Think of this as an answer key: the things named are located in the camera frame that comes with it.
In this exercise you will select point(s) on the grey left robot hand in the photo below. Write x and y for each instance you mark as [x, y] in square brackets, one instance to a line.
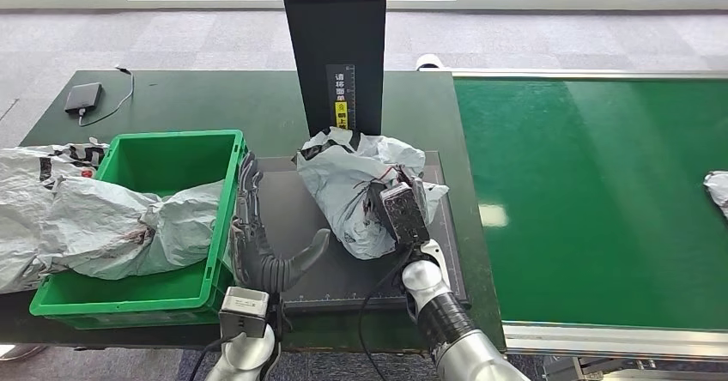
[256, 264]

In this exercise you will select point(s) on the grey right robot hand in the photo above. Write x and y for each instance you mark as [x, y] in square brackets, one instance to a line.
[374, 208]

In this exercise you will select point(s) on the white parcel with red logos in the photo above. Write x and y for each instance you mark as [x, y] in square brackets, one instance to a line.
[341, 185]

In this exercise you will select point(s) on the grey parcel with brown print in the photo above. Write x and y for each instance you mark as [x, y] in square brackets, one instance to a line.
[114, 225]

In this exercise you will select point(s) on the grey parcel with red-brown streak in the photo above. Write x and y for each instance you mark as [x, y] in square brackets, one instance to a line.
[719, 191]

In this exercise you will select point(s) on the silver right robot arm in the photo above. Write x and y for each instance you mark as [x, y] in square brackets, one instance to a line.
[466, 355]

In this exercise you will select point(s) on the white conveyor roller end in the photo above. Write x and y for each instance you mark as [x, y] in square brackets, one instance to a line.
[429, 63]

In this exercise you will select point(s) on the black inbound scanner machine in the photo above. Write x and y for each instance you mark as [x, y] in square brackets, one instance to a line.
[335, 26]

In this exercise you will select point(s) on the green conveyor belt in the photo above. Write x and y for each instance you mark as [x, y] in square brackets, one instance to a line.
[569, 168]

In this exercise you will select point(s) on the yellow black scanner label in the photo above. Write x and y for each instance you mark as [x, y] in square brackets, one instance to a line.
[340, 91]

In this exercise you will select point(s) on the green plastic crate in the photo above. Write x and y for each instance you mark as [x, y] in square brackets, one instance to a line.
[170, 157]

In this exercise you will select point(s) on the black power bank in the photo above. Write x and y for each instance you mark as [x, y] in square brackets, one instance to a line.
[83, 97]

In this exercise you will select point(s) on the large white black-printed bag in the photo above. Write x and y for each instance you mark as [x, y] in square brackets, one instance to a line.
[23, 196]

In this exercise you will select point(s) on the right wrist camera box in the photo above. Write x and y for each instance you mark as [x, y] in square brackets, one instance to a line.
[405, 213]

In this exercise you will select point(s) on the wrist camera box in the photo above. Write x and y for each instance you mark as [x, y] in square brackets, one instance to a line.
[244, 310]
[405, 213]

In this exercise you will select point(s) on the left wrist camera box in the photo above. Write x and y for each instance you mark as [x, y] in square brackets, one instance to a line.
[244, 310]

